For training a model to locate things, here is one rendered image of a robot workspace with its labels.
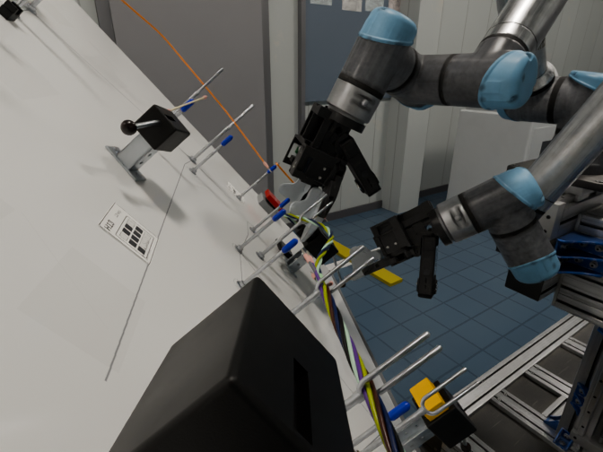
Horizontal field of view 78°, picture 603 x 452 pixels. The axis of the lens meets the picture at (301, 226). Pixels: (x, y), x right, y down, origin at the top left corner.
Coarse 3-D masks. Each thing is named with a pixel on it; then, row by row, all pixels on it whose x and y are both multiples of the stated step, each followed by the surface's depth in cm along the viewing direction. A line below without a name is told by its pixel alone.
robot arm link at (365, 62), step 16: (384, 16) 51; (400, 16) 51; (368, 32) 53; (384, 32) 52; (400, 32) 52; (416, 32) 54; (352, 48) 56; (368, 48) 53; (384, 48) 52; (400, 48) 53; (352, 64) 54; (368, 64) 53; (384, 64) 53; (400, 64) 54; (352, 80) 54; (368, 80) 54; (384, 80) 54; (400, 80) 57
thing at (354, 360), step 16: (304, 256) 36; (320, 288) 33; (336, 320) 29; (352, 352) 26; (352, 368) 25; (368, 384) 23; (368, 400) 22; (384, 416) 21; (384, 432) 20; (400, 448) 20
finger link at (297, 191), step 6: (300, 180) 66; (282, 186) 66; (288, 186) 66; (294, 186) 66; (300, 186) 66; (306, 186) 67; (312, 186) 66; (318, 186) 66; (282, 192) 67; (288, 192) 67; (294, 192) 67; (300, 192) 67; (306, 192) 66; (294, 198) 68; (300, 198) 68
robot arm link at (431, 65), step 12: (420, 60) 58; (432, 60) 57; (444, 60) 55; (420, 72) 58; (432, 72) 56; (408, 84) 58; (420, 84) 58; (432, 84) 56; (396, 96) 61; (408, 96) 61; (420, 96) 59; (432, 96) 58; (420, 108) 65
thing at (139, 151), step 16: (144, 112) 37; (160, 112) 37; (128, 128) 33; (144, 128) 37; (160, 128) 37; (176, 128) 37; (128, 144) 39; (144, 144) 39; (160, 144) 38; (176, 144) 41; (128, 160) 39; (144, 160) 40
